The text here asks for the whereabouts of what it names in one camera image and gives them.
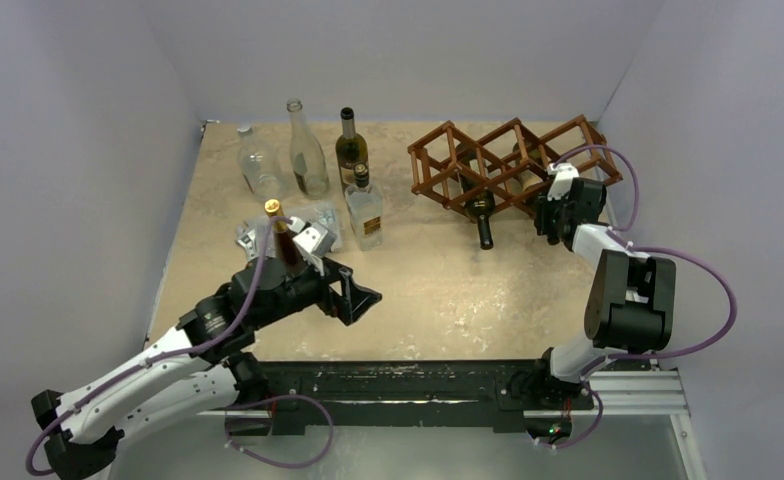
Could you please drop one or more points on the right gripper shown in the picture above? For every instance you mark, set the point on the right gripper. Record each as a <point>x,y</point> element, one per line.
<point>557,216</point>

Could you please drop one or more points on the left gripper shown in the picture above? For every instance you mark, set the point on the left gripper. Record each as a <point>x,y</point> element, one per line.
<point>353,298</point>

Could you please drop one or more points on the dark bottle black cap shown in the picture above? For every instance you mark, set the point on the dark bottle black cap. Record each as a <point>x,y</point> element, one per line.
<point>479,207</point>

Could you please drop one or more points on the red wine bottle gold cap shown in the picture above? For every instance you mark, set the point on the red wine bottle gold cap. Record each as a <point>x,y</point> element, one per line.
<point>285,247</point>

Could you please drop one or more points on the clear bottle black cap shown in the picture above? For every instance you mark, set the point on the clear bottle black cap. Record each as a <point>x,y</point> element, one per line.
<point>364,203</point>

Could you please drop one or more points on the clear glass bottle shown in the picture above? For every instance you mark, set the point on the clear glass bottle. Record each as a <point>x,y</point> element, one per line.
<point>259,164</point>
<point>306,154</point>

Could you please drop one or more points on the dark bottle silver cap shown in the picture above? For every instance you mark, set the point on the dark bottle silver cap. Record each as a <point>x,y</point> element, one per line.
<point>350,148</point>

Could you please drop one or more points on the green bottle silver neck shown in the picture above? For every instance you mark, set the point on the green bottle silver neck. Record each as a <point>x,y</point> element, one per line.
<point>529,180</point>

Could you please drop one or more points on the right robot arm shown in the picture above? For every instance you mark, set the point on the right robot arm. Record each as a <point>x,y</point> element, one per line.
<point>629,311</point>

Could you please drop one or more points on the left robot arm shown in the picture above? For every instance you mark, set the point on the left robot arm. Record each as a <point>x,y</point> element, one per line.
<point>194,364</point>

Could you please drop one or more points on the wooden wine rack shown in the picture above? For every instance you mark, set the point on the wooden wine rack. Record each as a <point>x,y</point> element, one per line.
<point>500,157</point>

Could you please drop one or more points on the clear plastic screw box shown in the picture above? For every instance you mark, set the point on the clear plastic screw box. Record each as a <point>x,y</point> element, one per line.
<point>322,212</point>

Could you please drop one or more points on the red adjustable wrench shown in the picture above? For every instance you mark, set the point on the red adjustable wrench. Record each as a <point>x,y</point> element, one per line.
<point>246,239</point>

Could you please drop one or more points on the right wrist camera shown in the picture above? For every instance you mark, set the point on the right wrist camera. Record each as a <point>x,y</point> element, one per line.
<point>562,176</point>

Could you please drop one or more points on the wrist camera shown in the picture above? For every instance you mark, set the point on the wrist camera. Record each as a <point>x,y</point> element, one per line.
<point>312,240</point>
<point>562,176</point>

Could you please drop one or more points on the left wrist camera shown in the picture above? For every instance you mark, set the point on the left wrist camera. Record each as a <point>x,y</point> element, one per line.
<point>312,240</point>

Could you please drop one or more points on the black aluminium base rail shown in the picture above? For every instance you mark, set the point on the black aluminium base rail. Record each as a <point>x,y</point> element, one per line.
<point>289,396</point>

